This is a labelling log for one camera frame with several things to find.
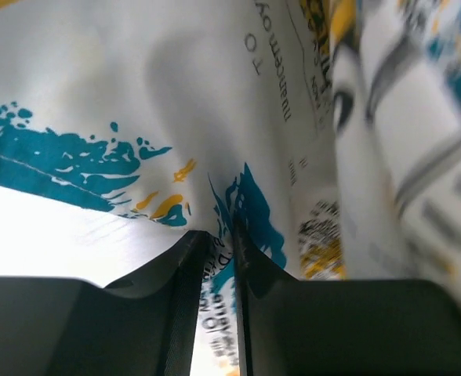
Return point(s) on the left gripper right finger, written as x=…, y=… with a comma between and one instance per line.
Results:
x=364, y=327

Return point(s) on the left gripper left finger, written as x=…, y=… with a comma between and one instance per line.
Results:
x=141, y=324

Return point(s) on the colourful printed shorts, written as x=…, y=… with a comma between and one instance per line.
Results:
x=330, y=129

